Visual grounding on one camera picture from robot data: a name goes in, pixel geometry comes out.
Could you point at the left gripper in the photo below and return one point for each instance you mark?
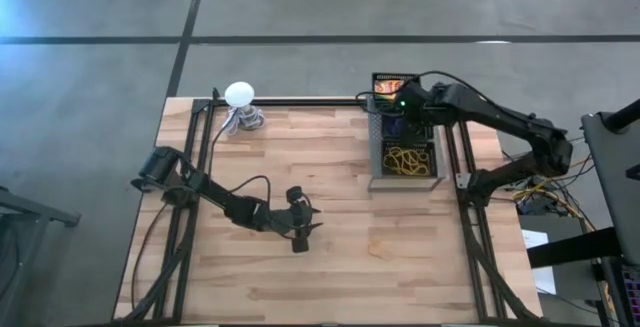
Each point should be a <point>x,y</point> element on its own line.
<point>285,219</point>

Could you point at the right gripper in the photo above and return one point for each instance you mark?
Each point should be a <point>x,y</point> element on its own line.
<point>415,112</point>

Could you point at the black mesh basket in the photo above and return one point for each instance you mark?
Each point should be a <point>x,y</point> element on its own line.
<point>433,159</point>
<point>382,127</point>
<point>395,75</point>

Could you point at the yellow rubber band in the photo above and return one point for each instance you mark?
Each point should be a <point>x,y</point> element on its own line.
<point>420,167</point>
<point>390,168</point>

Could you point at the grey perforated metal shelf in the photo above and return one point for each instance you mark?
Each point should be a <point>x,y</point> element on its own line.
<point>374,167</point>

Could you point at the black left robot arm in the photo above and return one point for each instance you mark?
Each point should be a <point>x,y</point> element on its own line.
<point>220,199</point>

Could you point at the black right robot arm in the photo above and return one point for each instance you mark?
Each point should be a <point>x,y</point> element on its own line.
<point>500,117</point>

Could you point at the black flat bar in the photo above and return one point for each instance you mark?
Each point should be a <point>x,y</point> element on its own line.
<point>575,247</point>

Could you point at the white paper sheet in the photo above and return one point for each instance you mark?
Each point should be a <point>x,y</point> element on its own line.
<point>545,279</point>

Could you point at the backlit keyboard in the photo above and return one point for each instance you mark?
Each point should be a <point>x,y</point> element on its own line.
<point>632,287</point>

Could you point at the grey metal bench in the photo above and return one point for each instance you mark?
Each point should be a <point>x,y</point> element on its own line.
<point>30,212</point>

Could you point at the black aluminium table frame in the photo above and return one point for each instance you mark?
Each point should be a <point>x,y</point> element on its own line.
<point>310,102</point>

